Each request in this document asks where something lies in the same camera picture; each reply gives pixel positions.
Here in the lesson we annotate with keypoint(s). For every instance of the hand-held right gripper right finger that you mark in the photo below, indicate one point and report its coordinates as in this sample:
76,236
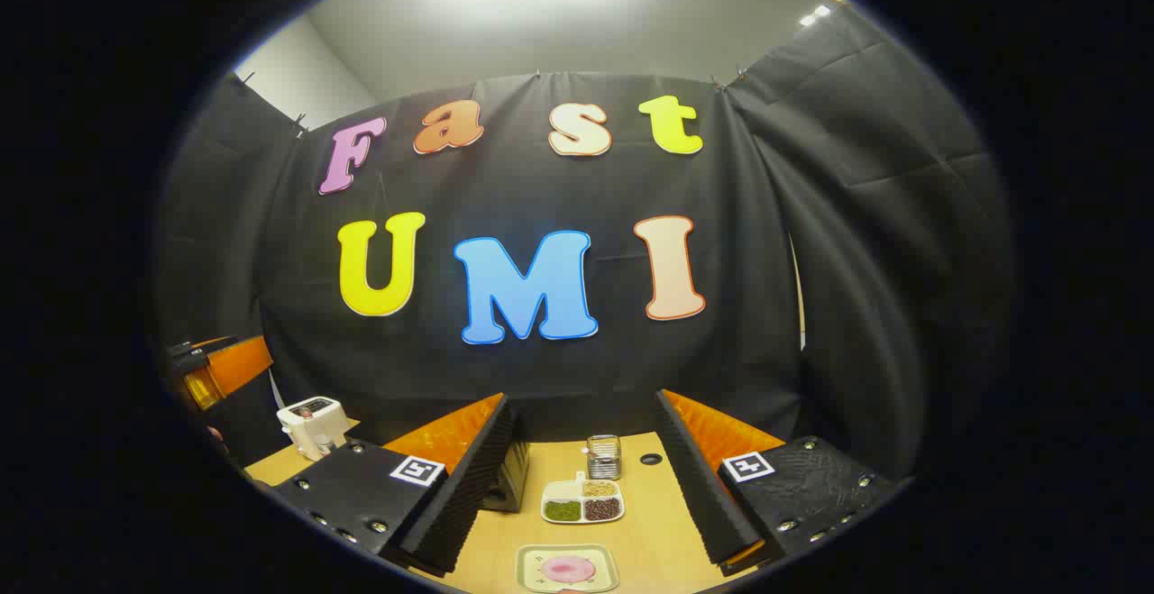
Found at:
699,495

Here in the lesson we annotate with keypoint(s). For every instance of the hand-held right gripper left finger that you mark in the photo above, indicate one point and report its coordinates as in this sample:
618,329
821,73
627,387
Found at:
469,504

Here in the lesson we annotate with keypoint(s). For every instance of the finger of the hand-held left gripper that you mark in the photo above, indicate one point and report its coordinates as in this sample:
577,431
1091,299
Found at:
239,364

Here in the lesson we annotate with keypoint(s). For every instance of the black electric oven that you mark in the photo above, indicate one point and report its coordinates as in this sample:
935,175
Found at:
512,477

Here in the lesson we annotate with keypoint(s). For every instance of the cream square plate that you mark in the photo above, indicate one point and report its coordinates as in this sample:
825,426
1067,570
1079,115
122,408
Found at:
532,567

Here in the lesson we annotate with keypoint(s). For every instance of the pink round food slice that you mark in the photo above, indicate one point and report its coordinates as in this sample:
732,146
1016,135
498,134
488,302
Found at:
568,569

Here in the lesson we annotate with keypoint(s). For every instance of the white plastic container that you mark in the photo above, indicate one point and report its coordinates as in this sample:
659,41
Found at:
297,432

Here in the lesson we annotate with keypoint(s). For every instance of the green mung beans pile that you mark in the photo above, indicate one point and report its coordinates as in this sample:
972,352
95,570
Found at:
563,511

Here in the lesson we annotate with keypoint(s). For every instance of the white divided dish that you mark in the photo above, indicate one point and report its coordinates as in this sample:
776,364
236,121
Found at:
563,488

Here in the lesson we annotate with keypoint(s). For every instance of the dark red beans pile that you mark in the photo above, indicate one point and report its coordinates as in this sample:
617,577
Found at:
602,509

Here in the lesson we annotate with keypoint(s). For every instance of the yellow soybeans pile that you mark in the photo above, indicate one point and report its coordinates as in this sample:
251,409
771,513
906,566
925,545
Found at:
599,488

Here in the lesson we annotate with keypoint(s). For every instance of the black backdrop cloth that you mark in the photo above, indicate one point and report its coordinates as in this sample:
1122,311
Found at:
514,188

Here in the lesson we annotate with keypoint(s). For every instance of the ceiling light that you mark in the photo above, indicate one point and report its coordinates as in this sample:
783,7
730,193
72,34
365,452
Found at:
816,15

